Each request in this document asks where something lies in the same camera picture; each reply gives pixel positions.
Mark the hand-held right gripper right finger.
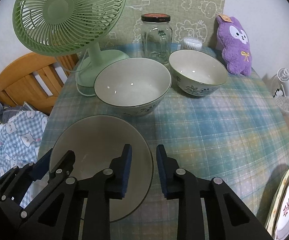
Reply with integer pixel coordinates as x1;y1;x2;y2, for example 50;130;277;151
156;144;272;240

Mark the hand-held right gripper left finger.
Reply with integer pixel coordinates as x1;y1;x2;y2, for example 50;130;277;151
17;144;133;240

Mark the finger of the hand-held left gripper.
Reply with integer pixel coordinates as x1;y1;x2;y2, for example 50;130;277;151
0;149;53;220
19;150;76;219

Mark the green patterned ceramic bowl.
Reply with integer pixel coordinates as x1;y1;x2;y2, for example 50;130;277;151
49;115;154;223
94;57;172;117
169;49;228;98

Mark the round yellow flower plate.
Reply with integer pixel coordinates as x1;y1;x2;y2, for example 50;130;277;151
264;165;289;238

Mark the blue checked blanket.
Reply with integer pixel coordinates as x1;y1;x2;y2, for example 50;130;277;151
0;110;50;210

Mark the wooden chair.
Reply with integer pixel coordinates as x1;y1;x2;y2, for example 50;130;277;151
0;52;81;115

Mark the cotton swab container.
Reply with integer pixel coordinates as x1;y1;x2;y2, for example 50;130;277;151
183;37;203;52

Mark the glass jar with dark lid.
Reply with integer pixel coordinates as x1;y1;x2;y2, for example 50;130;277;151
141;13;173;64

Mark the purple plush bunny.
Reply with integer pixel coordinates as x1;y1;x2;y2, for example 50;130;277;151
216;15;253;77

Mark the green desk fan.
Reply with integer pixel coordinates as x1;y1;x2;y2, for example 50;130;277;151
12;0;131;97

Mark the pale green fan cable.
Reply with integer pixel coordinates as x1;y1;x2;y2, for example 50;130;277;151
76;52;96;97

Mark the green printed wall cloth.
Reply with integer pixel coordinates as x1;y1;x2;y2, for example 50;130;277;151
104;0;227;50

